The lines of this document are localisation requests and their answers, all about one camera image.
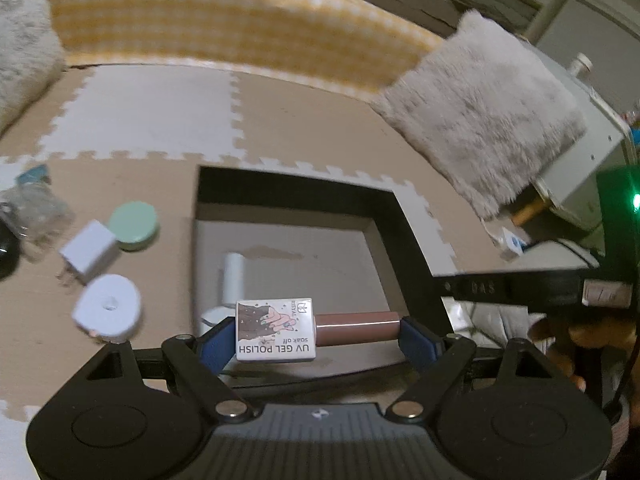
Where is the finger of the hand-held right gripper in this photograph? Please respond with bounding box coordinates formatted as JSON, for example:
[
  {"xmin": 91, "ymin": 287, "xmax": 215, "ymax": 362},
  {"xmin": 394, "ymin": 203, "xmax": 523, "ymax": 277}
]
[{"xmin": 432, "ymin": 270, "xmax": 508, "ymax": 307}]

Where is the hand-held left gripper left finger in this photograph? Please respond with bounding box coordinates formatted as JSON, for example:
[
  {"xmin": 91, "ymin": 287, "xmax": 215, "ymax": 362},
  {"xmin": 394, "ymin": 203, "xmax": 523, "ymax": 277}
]
[{"xmin": 85, "ymin": 317, "xmax": 256, "ymax": 423}]

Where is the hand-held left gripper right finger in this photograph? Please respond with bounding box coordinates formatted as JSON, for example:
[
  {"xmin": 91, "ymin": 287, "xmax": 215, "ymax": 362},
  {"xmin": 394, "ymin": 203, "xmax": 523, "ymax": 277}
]
[{"xmin": 387, "ymin": 316, "xmax": 551, "ymax": 421}]

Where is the brown nail polish bottle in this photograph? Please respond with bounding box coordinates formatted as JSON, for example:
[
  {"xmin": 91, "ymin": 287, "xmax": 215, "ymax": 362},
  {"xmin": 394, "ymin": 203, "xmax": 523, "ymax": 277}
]
[{"xmin": 235, "ymin": 299, "xmax": 401, "ymax": 363}]

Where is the black box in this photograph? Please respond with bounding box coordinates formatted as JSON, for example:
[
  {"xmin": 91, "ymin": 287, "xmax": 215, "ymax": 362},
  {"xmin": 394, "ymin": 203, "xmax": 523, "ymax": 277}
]
[{"xmin": 192, "ymin": 164, "xmax": 455, "ymax": 391}]

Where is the white round device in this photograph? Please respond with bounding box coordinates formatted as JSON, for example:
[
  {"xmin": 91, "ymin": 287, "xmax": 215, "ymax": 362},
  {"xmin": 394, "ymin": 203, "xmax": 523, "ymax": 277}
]
[{"xmin": 71, "ymin": 274, "xmax": 143, "ymax": 343}]

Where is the white charger adapter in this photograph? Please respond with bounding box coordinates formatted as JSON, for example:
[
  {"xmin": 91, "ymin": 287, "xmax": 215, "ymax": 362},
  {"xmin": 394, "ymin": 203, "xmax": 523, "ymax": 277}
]
[{"xmin": 56, "ymin": 220, "xmax": 121, "ymax": 286}]

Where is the black computer mouse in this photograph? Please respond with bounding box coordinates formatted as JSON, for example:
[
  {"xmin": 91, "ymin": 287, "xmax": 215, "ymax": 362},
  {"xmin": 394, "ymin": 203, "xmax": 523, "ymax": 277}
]
[{"xmin": 0, "ymin": 232, "xmax": 22, "ymax": 281}]

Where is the clear plastic blister package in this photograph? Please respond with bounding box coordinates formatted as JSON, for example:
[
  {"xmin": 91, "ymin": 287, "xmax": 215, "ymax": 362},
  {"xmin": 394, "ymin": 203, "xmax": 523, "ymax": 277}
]
[{"xmin": 0, "ymin": 162, "xmax": 76, "ymax": 261}]

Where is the person's right hand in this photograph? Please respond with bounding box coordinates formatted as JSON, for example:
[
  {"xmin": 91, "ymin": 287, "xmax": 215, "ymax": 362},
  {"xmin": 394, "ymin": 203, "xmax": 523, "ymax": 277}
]
[{"xmin": 530, "ymin": 312, "xmax": 640, "ymax": 393}]

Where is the white cylindrical bottle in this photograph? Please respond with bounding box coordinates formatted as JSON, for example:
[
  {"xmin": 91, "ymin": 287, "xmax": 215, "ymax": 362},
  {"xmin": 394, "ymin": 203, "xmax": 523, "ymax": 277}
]
[{"xmin": 200, "ymin": 252, "xmax": 247, "ymax": 336}]

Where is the orange cylindrical object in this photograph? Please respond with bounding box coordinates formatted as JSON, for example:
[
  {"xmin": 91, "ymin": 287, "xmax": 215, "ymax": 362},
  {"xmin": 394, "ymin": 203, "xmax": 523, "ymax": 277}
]
[{"xmin": 512, "ymin": 197, "xmax": 548, "ymax": 226}]

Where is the green round compact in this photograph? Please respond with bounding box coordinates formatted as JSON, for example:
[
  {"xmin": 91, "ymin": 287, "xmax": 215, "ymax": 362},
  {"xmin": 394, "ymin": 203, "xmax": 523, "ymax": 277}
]
[{"xmin": 109, "ymin": 201, "xmax": 160, "ymax": 252}]

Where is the white cabinet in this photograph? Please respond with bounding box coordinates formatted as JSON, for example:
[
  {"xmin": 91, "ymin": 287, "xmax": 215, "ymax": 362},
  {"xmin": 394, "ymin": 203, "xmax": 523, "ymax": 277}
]
[{"xmin": 525, "ymin": 0, "xmax": 636, "ymax": 221}]

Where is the cream fluffy pillow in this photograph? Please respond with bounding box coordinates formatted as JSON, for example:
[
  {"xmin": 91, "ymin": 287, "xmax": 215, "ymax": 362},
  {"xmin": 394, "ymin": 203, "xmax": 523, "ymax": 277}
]
[
  {"xmin": 375, "ymin": 10, "xmax": 588, "ymax": 218},
  {"xmin": 0, "ymin": 0, "xmax": 66, "ymax": 136}
]

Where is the small white bottle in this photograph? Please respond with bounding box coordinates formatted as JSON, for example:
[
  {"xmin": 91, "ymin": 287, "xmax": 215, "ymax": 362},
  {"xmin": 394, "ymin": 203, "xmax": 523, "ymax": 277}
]
[{"xmin": 567, "ymin": 54, "xmax": 593, "ymax": 81}]

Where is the foam puzzle mat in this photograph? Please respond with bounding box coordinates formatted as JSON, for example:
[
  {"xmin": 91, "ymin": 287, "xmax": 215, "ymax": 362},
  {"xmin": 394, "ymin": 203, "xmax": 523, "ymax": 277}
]
[{"xmin": 0, "ymin": 62, "xmax": 506, "ymax": 431}]

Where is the yellow checkered cushion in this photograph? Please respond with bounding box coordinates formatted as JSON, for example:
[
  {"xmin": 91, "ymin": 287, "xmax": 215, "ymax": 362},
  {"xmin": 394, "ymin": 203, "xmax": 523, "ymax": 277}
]
[{"xmin": 40, "ymin": 0, "xmax": 446, "ymax": 106}]

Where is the black cable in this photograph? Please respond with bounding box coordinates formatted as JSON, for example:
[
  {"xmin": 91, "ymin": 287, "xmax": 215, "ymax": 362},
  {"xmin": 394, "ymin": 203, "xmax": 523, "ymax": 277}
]
[{"xmin": 602, "ymin": 340, "xmax": 640, "ymax": 411}]

